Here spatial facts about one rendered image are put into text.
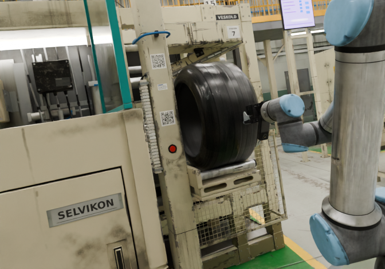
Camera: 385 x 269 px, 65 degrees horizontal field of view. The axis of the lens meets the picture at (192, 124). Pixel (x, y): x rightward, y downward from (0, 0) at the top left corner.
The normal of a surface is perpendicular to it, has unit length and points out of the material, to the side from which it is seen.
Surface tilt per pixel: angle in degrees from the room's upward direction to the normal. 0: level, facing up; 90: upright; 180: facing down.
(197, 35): 90
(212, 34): 90
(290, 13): 90
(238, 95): 75
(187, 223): 90
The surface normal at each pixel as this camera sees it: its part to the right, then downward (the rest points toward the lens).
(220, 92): 0.27, -0.39
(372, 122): 0.07, 0.37
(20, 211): 0.36, -0.01
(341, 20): -0.99, 0.07
